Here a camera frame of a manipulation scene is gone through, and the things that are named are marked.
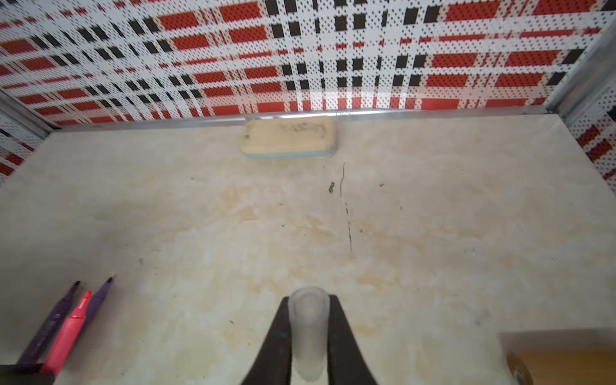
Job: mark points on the clear pen cap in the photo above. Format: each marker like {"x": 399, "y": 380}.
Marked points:
{"x": 309, "y": 311}

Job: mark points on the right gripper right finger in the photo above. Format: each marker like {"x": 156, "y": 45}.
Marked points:
{"x": 345, "y": 362}

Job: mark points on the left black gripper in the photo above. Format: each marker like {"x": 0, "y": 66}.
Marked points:
{"x": 25, "y": 374}

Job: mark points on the purple marker pen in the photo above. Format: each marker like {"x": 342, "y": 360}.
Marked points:
{"x": 48, "y": 329}
{"x": 95, "y": 304}

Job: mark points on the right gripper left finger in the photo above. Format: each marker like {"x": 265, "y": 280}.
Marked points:
{"x": 273, "y": 363}

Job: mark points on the pink marker pen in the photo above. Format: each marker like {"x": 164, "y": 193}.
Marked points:
{"x": 66, "y": 338}

